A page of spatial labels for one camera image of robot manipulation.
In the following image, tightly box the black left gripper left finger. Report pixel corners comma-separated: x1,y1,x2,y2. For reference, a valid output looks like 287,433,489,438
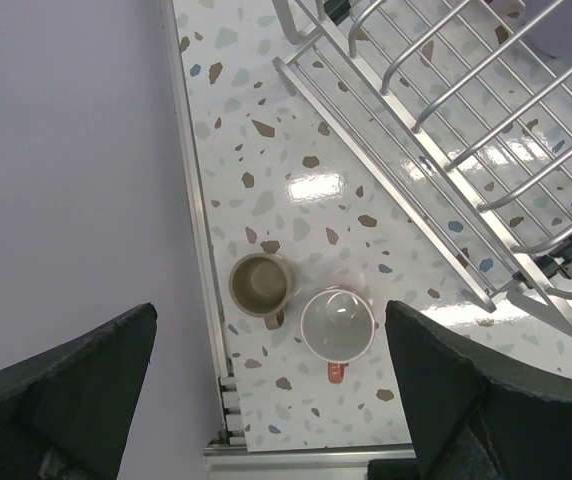
0,303,157,479

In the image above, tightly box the metal wire dish rack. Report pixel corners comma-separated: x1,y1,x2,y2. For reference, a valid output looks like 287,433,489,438
273,1,572,337

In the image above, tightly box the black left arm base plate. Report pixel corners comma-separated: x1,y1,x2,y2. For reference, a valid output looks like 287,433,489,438
366,458,421,480

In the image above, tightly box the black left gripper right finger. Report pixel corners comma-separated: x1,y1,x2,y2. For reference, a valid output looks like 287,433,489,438
385,301,572,479

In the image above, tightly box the grey beige mug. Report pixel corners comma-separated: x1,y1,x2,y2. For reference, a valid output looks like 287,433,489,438
228,252,295,330

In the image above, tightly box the pink textured mug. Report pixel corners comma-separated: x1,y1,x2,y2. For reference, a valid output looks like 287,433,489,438
300,286,376,385

